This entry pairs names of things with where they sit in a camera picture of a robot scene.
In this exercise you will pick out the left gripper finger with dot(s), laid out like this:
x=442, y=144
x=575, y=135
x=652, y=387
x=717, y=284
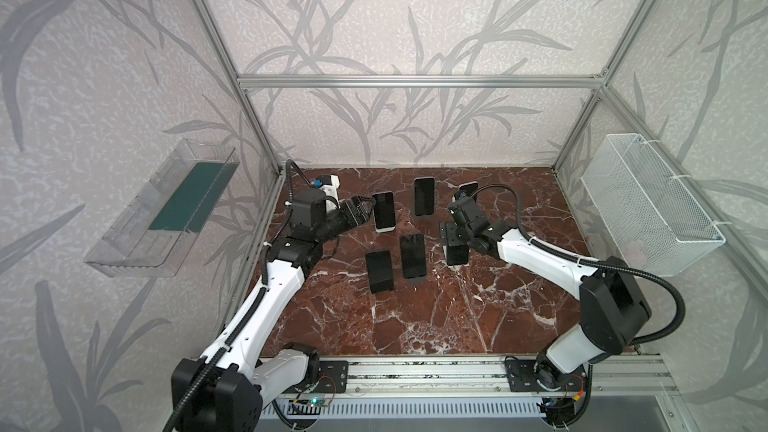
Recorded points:
x=364, y=205
x=362, y=217

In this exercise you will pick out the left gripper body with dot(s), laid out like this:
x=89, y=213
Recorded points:
x=357, y=213

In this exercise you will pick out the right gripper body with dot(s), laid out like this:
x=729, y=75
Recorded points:
x=454, y=238

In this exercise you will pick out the black phone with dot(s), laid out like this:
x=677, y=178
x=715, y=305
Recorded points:
x=413, y=257
x=457, y=255

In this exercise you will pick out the silver phone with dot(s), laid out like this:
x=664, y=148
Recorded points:
x=466, y=189

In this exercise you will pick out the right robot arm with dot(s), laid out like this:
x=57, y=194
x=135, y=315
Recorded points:
x=613, y=308

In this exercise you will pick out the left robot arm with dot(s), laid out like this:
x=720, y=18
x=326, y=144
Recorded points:
x=229, y=385

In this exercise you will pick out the purple phone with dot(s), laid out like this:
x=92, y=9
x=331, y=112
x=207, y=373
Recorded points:
x=384, y=212

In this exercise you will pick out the black folding phone stand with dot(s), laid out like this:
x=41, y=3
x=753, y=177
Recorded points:
x=380, y=271

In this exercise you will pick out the teal phone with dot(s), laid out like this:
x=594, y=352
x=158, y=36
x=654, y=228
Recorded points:
x=424, y=196

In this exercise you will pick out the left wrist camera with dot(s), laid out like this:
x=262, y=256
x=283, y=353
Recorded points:
x=327, y=183

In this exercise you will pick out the aluminium frame crossbar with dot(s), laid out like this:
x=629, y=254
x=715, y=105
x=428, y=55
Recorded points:
x=252, y=81

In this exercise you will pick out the clear plastic wall bin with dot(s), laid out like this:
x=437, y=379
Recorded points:
x=153, y=236

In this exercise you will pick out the white wire mesh basket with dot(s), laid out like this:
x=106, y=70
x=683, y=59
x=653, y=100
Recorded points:
x=651, y=215

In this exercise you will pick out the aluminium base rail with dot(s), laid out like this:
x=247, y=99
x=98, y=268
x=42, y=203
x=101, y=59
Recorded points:
x=399, y=376

